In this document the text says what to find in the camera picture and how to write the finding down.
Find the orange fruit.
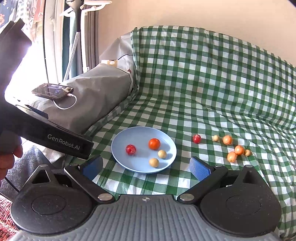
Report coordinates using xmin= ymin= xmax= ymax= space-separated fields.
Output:
xmin=234 ymin=145 xmax=245 ymax=156
xmin=222 ymin=135 xmax=233 ymax=145
xmin=227 ymin=151 xmax=237 ymax=163

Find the small beige fruit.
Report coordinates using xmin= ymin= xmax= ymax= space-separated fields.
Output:
xmin=212 ymin=135 xmax=219 ymax=142
xmin=244 ymin=149 xmax=252 ymax=157

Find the red fruit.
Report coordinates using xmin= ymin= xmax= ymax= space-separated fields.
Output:
xmin=192 ymin=134 xmax=201 ymax=144
xmin=125 ymin=144 xmax=137 ymax=156

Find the person's left hand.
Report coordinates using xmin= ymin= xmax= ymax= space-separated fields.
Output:
xmin=0 ymin=146 xmax=23 ymax=180

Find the black smartphone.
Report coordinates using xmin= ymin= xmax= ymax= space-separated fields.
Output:
xmin=32 ymin=83 xmax=74 ymax=100

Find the beige round fruit upper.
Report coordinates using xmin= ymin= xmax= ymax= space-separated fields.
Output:
xmin=158 ymin=150 xmax=167 ymax=159

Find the beige round fruit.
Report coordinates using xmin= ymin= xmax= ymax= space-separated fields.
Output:
xmin=149 ymin=158 xmax=159 ymax=168
xmin=158 ymin=150 xmax=167 ymax=159

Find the red wrapped fruit on plate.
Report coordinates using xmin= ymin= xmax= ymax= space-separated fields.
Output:
xmin=125 ymin=144 xmax=137 ymax=156

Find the beige round fruit lower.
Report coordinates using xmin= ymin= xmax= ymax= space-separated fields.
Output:
xmin=149 ymin=158 xmax=159 ymax=168

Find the orange tomato on plate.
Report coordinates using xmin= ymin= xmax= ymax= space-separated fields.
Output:
xmin=148 ymin=138 xmax=161 ymax=151

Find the light blue plate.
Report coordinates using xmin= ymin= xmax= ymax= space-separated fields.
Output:
xmin=111 ymin=126 xmax=177 ymax=174

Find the green white checkered cloth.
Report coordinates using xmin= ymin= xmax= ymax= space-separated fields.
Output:
xmin=87 ymin=26 xmax=295 ymax=239

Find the small beige box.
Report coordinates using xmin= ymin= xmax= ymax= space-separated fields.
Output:
xmin=101 ymin=59 xmax=118 ymax=67

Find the white garment steamer stand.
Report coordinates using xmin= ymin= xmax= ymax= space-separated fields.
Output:
xmin=61 ymin=1 xmax=112 ymax=81

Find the white charging cable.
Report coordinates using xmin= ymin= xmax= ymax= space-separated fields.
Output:
xmin=52 ymin=93 xmax=77 ymax=110

